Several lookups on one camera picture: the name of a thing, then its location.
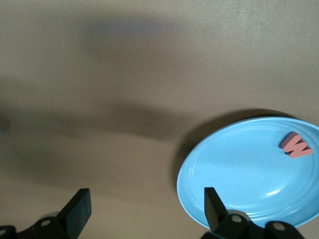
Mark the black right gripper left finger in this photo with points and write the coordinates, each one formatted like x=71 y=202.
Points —
x=72 y=216

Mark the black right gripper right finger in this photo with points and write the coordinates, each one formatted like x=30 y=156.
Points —
x=216 y=216

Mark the pink foam letter w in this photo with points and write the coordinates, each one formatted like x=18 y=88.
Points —
x=295 y=147

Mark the blue plate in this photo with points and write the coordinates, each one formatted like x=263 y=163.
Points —
x=244 y=169

